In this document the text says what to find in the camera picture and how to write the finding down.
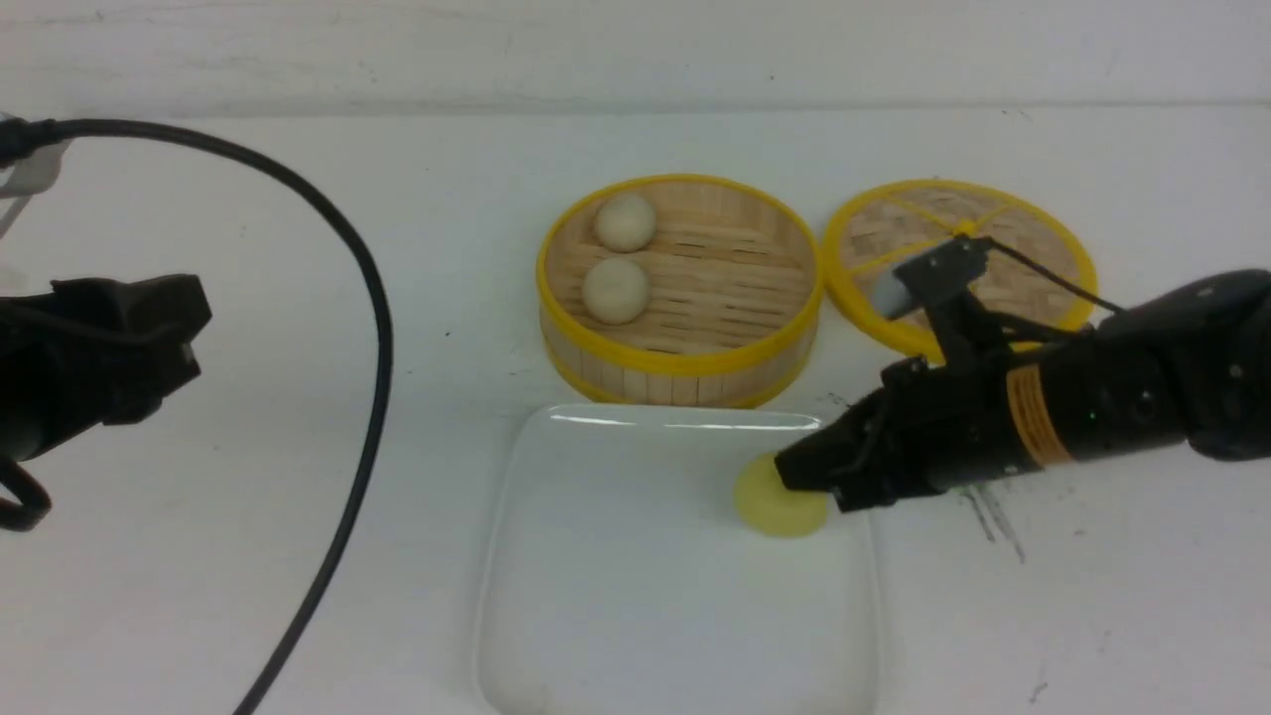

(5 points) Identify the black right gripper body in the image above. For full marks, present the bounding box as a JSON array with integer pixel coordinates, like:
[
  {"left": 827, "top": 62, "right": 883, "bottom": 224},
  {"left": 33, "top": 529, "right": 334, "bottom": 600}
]
[{"left": 854, "top": 359, "right": 1043, "bottom": 498}]

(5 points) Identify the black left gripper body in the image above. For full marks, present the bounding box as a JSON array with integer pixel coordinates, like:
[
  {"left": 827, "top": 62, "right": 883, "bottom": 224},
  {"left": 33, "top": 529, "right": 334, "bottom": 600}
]
[{"left": 3, "top": 273, "right": 211, "bottom": 461}]

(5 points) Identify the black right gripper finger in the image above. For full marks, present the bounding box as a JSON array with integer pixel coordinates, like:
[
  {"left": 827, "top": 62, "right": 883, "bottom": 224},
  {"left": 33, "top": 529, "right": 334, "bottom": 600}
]
[
  {"left": 775, "top": 406, "right": 874, "bottom": 493},
  {"left": 830, "top": 483, "right": 899, "bottom": 514}
]

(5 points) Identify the yellow steamed bun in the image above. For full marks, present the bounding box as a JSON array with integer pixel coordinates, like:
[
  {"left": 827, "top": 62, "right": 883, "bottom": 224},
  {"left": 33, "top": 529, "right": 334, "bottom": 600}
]
[{"left": 733, "top": 453, "right": 829, "bottom": 538}]

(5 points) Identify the white steamed bun front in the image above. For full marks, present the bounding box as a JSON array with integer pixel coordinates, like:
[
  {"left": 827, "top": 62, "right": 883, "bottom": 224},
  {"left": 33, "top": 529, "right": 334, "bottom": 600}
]
[{"left": 581, "top": 257, "right": 652, "bottom": 326}]

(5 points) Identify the white steamed bun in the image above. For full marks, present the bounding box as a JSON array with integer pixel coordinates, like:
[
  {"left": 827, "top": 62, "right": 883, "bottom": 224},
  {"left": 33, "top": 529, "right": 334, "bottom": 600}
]
[
  {"left": 581, "top": 257, "right": 652, "bottom": 326},
  {"left": 592, "top": 192, "right": 657, "bottom": 253}
]

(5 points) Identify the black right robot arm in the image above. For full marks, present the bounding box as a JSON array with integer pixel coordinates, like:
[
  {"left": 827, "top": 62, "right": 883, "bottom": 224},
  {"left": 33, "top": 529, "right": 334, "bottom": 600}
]
[{"left": 775, "top": 271, "right": 1268, "bottom": 512}]

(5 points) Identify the white square plate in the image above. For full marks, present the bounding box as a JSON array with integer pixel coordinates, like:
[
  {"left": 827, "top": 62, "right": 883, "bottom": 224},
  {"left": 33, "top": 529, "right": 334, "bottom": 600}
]
[{"left": 473, "top": 403, "right": 882, "bottom": 714}]

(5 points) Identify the yellow-rimmed bamboo steamer lid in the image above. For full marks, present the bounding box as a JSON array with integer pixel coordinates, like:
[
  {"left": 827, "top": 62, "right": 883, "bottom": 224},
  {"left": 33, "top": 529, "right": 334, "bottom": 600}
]
[{"left": 820, "top": 178, "right": 1099, "bottom": 363}]

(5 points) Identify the yellow-rimmed bamboo steamer basket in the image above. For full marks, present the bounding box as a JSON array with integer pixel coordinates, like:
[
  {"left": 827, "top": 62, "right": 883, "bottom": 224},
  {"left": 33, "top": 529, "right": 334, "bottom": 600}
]
[{"left": 535, "top": 175, "right": 825, "bottom": 408}]

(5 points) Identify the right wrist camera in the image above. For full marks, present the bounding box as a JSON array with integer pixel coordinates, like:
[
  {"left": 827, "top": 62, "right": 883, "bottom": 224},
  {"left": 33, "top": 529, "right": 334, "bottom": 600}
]
[{"left": 871, "top": 234, "right": 1005, "bottom": 370}]

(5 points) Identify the black right camera cable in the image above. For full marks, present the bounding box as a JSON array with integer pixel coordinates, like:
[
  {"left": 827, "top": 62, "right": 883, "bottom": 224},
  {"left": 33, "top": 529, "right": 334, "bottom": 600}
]
[{"left": 982, "top": 237, "right": 1127, "bottom": 314}]

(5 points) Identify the black camera cable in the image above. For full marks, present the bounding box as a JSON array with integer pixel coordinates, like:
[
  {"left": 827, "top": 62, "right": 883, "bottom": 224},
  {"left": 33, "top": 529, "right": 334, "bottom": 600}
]
[
  {"left": 982, "top": 237, "right": 1127, "bottom": 314},
  {"left": 0, "top": 117, "right": 395, "bottom": 715}
]

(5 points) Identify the black left camera cable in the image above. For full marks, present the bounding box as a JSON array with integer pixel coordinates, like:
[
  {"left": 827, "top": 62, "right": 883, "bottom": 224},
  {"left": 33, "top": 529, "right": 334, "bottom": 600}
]
[{"left": 0, "top": 117, "right": 395, "bottom": 715}]

